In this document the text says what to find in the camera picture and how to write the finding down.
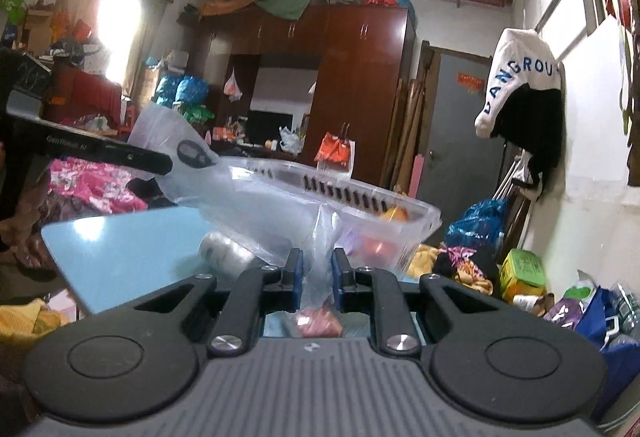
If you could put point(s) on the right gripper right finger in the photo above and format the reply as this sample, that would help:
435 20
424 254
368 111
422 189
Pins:
376 293

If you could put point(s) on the blue plastic bag pile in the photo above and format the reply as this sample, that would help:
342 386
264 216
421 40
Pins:
480 226

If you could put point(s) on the yellow cloth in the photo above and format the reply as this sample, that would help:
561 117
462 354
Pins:
26 324

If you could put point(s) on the brown window curtain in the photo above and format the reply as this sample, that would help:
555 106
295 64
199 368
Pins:
125 28

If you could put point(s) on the grey door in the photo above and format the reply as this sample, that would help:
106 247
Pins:
460 169

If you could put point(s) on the clear plastic bag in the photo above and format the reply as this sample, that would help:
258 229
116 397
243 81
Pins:
267 221

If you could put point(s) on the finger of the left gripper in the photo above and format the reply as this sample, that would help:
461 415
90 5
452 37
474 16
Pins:
27 137

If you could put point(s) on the green box on floor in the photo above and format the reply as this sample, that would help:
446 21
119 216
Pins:
521 273

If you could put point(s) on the dark red wooden wardrobe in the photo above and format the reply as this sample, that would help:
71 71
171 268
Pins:
361 55

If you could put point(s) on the green cloth on wardrobe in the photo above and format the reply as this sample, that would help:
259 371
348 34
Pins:
291 10

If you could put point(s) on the white black hanging jacket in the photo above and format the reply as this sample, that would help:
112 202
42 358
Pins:
524 106

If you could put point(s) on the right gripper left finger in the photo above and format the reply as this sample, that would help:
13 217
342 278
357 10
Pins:
258 292

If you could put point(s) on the white plastic hanging bag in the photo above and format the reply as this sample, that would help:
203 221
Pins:
232 89

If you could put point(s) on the pink floral blanket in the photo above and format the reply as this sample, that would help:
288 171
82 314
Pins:
99 185

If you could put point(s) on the clear plastic storage basket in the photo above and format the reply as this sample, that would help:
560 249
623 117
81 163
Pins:
375 227

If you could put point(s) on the orange white hanging bag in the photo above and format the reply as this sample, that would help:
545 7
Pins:
337 151

